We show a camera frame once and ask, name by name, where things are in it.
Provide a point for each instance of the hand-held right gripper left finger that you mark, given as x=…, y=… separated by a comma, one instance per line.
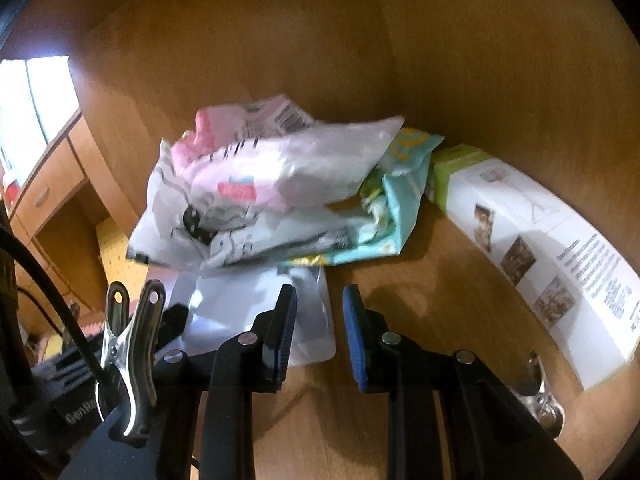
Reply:
x=282, y=340

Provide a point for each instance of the wooden desk with drawers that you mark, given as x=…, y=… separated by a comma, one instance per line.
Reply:
x=50, y=185

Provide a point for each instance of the yellow chess board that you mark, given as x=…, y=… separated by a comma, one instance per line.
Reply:
x=117, y=260

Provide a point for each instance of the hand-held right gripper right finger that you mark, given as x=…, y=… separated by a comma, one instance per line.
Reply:
x=357, y=345

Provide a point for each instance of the pink white plastic bag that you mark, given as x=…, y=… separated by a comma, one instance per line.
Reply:
x=310, y=160

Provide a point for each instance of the white green cardboard box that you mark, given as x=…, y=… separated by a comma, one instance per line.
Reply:
x=550, y=270

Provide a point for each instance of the white plastic blister card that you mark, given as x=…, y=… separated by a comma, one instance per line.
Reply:
x=230, y=305

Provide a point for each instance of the teal wet wipes packet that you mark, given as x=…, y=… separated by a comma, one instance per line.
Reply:
x=405, y=200

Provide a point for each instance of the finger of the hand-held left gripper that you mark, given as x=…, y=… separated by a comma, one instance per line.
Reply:
x=174, y=322

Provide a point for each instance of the small silver spring clip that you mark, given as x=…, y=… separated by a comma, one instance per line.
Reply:
x=542, y=402

